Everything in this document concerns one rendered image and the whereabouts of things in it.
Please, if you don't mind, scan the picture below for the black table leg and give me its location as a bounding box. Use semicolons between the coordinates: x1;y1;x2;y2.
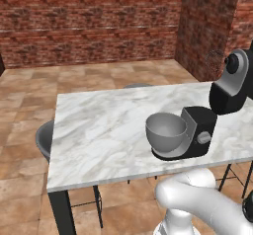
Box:
47;190;78;235

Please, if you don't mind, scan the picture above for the grey mixer knob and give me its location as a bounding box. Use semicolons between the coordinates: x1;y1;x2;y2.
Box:
197;130;212;145

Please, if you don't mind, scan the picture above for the black stand mixer base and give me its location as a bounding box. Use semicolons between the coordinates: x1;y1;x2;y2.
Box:
150;106;218;162

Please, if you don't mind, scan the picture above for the grey seat stool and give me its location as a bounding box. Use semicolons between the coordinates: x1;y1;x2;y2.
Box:
123;82;154;90
35;118;104;230

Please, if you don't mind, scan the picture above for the black stand mixer head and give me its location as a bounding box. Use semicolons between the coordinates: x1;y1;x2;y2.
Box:
209;47;253;117

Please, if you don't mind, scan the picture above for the grey mixer bowl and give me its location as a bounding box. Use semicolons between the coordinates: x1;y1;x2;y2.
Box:
144;112;189;154

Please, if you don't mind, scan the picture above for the black frame stool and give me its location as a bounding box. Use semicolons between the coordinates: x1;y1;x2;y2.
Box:
214;161;253;200

